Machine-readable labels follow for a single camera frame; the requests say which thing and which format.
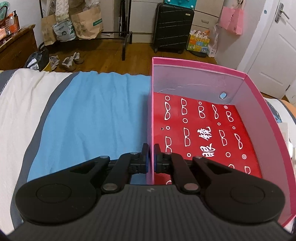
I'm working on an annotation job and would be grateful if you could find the grey white sneaker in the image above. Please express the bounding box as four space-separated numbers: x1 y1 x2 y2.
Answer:
72 52 84 64
60 57 76 72

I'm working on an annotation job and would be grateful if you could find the pink cardboard box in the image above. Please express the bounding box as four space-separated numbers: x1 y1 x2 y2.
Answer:
147 57 295 226

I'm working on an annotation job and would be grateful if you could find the red glasses-print bag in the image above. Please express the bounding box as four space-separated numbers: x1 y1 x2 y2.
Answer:
153 93 262 178

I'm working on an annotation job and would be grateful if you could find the black hard-shell suitcase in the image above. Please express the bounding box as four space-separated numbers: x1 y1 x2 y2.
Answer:
152 3 194 54

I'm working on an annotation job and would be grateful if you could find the black metal clothes rack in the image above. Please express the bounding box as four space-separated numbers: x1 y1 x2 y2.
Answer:
39 0 133 61

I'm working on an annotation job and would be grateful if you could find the black bag on floor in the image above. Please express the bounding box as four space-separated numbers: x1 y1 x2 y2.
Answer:
24 42 52 72

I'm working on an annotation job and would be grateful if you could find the colourful cartoon gift bag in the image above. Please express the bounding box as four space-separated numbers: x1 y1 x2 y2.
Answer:
186 30 210 53

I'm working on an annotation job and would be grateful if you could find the wooden nightstand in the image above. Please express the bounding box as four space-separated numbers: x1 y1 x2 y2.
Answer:
0 25 38 71

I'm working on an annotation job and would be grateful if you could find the white printed plastic bag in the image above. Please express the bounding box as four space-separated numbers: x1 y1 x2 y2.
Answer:
53 19 76 42

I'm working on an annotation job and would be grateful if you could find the striped blue white bedsheet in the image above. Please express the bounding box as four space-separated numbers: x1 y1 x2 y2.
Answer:
1 69 151 234

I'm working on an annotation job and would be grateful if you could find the pink paper gift bag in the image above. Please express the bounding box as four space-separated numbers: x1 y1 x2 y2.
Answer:
219 1 246 35

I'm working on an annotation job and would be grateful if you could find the white room door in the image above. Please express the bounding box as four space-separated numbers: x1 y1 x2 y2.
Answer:
237 1 295 98

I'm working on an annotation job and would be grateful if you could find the brown paper bag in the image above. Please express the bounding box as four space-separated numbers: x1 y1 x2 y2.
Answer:
71 6 103 40

